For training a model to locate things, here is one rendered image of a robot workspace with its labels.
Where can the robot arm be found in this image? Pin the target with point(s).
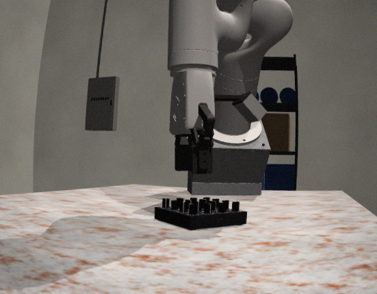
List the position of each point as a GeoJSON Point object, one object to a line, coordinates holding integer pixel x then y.
{"type": "Point", "coordinates": [198, 29]}

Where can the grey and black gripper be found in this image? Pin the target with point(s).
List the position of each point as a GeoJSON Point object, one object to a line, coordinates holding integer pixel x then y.
{"type": "Point", "coordinates": [192, 97]}

